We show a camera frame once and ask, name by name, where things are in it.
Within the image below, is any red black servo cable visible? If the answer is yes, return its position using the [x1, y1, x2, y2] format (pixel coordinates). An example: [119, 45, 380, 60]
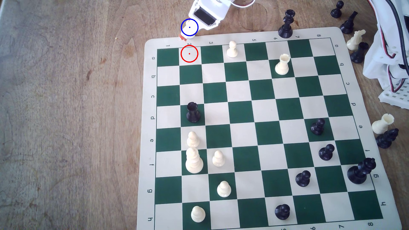
[385, 45, 409, 94]

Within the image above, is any white chess knight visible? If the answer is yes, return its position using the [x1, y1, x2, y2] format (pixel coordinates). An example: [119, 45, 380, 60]
[346, 29, 366, 51]

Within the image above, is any black chess pawn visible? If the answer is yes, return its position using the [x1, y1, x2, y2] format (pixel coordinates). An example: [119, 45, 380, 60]
[318, 144, 335, 161]
[330, 1, 344, 18]
[311, 118, 326, 135]
[275, 204, 291, 220]
[295, 170, 311, 188]

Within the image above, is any black chess king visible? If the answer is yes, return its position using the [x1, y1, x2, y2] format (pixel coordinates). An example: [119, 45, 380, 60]
[347, 157, 376, 185]

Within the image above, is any black chess queen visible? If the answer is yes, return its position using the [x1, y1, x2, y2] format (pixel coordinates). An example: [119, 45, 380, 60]
[278, 9, 296, 39]

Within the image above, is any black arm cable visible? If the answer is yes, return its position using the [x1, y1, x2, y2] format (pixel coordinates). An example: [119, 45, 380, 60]
[367, 0, 408, 69]

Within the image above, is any white chess pawn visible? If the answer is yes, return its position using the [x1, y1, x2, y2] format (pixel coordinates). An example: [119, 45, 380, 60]
[226, 40, 239, 58]
[191, 206, 206, 223]
[217, 181, 232, 198]
[187, 131, 200, 148]
[184, 20, 197, 39]
[212, 150, 226, 167]

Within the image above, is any black pawn beside knight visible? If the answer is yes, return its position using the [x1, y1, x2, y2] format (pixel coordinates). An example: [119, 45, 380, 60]
[350, 42, 369, 64]

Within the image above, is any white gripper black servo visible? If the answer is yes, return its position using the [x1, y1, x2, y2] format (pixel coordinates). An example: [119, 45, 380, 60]
[178, 0, 231, 41]

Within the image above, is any black chess rook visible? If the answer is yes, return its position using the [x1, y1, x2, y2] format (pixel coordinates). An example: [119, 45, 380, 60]
[186, 102, 201, 123]

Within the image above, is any green white chess board mat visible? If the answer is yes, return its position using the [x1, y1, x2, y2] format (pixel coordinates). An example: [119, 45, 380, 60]
[136, 27, 402, 230]

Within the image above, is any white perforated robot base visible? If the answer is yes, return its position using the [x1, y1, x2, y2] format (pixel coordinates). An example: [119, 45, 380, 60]
[378, 80, 409, 110]

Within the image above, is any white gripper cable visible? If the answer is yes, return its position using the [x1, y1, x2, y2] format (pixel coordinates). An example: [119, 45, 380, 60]
[229, 0, 256, 9]

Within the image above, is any tall white chess bishop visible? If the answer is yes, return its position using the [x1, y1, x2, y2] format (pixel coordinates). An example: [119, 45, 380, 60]
[185, 147, 204, 174]

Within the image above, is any white chess rook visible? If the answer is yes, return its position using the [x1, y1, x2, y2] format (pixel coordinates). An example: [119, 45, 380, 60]
[372, 113, 395, 135]
[275, 54, 291, 76]

